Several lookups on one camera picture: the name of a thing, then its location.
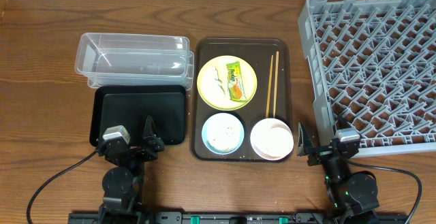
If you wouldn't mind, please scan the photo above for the white pink bowl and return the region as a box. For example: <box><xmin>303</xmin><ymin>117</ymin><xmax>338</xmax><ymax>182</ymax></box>
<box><xmin>250</xmin><ymin>118</ymin><xmax>294</xmax><ymax>161</ymax></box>

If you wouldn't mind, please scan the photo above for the light blue bowl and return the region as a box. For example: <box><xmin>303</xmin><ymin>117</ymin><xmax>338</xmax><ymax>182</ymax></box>
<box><xmin>201</xmin><ymin>112</ymin><xmax>245</xmax><ymax>155</ymax></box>

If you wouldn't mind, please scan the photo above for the white tissue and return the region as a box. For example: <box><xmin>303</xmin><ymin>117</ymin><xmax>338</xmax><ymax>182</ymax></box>
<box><xmin>208</xmin><ymin>67</ymin><xmax>225</xmax><ymax>95</ymax></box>

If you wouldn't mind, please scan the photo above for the green snack wrapper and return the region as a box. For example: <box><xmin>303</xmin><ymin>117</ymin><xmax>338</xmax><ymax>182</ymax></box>
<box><xmin>226</xmin><ymin>61</ymin><xmax>247</xmax><ymax>102</ymax></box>

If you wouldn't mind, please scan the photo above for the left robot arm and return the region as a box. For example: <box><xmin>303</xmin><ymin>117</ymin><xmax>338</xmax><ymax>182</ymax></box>
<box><xmin>96</xmin><ymin>116</ymin><xmax>164</xmax><ymax>224</ymax></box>

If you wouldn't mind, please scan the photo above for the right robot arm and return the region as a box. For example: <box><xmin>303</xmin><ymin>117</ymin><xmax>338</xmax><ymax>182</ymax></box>
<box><xmin>297</xmin><ymin>123</ymin><xmax>379</xmax><ymax>223</ymax></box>

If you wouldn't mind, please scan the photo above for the black waste tray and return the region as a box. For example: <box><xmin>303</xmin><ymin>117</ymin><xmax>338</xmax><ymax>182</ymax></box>
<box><xmin>89</xmin><ymin>85</ymin><xmax>186</xmax><ymax>146</ymax></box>

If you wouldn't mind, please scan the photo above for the grey dishwasher rack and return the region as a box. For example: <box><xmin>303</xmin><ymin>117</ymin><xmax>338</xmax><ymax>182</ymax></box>
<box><xmin>298</xmin><ymin>0</ymin><xmax>435</xmax><ymax>157</ymax></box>

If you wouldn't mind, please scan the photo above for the dark brown serving tray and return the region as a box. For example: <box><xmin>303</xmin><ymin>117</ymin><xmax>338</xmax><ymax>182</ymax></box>
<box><xmin>190</xmin><ymin>37</ymin><xmax>294</xmax><ymax>163</ymax></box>

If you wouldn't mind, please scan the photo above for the clear plastic bin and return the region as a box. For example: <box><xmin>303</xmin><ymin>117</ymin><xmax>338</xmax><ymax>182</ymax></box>
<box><xmin>75</xmin><ymin>33</ymin><xmax>194</xmax><ymax>90</ymax></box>

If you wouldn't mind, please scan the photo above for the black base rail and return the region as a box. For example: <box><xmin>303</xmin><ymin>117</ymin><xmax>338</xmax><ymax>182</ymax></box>
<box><xmin>67</xmin><ymin>211</ymin><xmax>409</xmax><ymax>224</ymax></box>

